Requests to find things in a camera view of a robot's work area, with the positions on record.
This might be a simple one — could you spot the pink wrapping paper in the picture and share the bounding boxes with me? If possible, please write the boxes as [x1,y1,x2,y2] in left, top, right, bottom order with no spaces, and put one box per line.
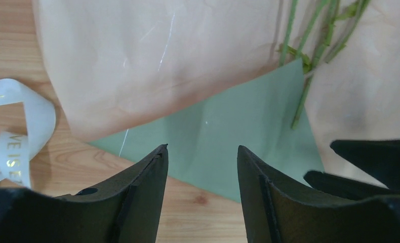
[32,1,400,181]

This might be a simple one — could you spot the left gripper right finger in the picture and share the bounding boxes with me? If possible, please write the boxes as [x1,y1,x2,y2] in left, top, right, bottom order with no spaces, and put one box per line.
[237,146,400,242]

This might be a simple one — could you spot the green wrapping paper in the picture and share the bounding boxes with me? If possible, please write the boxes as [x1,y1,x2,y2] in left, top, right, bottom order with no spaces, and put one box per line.
[92,60,324,202]

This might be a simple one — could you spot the cream printed ribbon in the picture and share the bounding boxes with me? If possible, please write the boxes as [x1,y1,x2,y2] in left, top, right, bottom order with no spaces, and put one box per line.
[0,78,56,188]

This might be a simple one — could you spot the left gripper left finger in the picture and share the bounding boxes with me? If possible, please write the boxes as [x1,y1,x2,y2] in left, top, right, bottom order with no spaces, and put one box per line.
[0,144,169,242]

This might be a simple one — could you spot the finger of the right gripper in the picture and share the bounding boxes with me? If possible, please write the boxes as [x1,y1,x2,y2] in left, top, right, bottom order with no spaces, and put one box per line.
[303,171,400,200]
[330,139,400,191]

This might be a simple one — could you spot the pink and white flower bunch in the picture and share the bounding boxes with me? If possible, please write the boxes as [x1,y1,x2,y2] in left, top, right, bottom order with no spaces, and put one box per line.
[277,1,370,130]

